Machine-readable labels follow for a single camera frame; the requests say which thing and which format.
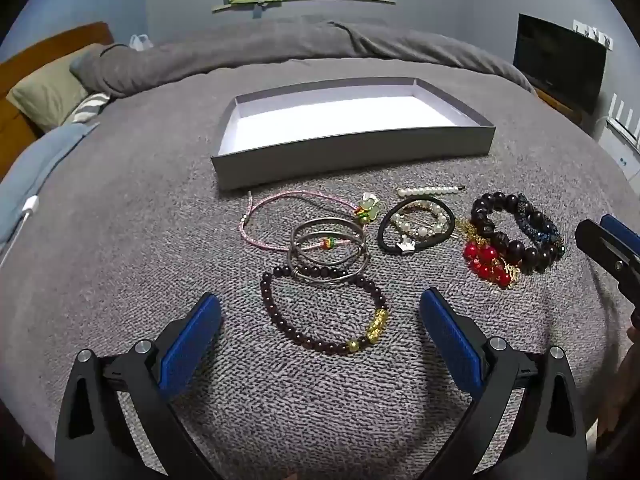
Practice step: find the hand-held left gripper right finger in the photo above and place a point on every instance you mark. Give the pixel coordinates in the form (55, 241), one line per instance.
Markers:
(450, 340)

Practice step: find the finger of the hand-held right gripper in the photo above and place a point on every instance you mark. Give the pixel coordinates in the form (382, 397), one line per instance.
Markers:
(597, 245)
(622, 232)

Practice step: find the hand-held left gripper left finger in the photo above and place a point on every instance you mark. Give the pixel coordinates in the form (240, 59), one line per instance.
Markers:
(192, 345)

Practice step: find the silver bangle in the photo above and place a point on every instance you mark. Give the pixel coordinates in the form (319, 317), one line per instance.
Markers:
(367, 255)
(320, 282)
(325, 220)

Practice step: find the pearl hair clip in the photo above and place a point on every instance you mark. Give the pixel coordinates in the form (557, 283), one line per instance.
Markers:
(430, 190)

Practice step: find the grey cardboard box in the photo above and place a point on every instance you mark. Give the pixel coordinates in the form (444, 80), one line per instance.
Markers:
(345, 120)

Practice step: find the white router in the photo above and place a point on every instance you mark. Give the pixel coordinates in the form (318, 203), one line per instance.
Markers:
(622, 122)

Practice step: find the grey knit blanket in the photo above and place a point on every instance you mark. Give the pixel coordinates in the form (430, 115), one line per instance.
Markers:
(150, 240)

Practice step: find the wooden desk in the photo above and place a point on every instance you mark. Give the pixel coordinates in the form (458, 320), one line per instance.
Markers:
(557, 102)

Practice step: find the black television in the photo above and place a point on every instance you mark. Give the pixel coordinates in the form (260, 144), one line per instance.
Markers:
(555, 60)

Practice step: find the blue bed sheet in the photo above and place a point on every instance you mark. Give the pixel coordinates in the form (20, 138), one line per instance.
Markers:
(40, 160)

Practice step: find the striped pillow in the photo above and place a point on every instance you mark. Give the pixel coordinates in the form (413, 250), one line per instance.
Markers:
(87, 107)

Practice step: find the green pillow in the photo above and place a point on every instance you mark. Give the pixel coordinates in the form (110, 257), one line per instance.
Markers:
(50, 87)

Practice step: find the white plastic bag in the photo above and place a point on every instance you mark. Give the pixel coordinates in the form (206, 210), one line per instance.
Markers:
(141, 42)

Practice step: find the grey duvet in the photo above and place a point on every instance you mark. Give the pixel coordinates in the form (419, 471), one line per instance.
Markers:
(280, 42)

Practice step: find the wooden headboard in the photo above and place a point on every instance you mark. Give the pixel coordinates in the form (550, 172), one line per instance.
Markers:
(45, 42)

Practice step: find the window sill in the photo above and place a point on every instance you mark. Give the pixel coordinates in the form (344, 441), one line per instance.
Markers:
(320, 0)

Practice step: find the white wall hook rack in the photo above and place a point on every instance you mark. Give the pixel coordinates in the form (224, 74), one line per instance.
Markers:
(595, 34)

